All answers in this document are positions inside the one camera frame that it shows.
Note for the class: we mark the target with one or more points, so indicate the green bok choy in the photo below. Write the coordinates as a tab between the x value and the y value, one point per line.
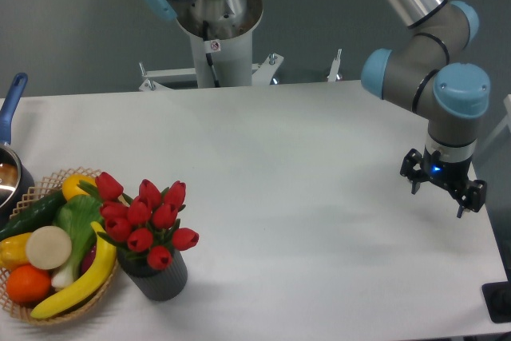
74	218

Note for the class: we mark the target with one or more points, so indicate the yellow bell pepper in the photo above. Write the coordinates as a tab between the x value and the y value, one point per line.
13	251

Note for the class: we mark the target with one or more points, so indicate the beige round disc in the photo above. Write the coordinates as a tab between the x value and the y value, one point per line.
48	247

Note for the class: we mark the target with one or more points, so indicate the woven wicker basket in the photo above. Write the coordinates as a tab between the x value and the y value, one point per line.
42	188

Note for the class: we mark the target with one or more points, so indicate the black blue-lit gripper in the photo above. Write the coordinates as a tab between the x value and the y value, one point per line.
446	167

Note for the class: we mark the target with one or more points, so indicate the dark grey ribbed vase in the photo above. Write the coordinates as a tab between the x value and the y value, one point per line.
156	285

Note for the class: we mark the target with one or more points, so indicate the yellow banana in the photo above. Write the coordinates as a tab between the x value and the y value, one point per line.
84	286

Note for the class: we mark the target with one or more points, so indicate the white frame at right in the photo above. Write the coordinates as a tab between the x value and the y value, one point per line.
500	134

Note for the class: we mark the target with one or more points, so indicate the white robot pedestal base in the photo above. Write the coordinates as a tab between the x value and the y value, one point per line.
220	35

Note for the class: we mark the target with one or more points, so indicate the black device at table edge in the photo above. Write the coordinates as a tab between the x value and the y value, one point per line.
497	300

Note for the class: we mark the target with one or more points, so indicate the red tulip bouquet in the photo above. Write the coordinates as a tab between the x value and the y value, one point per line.
145	229

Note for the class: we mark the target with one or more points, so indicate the blue handled saucepan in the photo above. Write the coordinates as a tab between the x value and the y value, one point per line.
15	178

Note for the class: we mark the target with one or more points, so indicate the orange fruit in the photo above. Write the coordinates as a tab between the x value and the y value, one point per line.
28	284

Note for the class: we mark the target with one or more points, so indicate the green cucumber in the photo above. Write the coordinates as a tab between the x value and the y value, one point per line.
40	213

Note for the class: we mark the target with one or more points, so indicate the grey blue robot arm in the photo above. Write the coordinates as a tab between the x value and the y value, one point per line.
423	77

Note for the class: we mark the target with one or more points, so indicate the purple red vegetable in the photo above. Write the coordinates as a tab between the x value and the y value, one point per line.
88	259

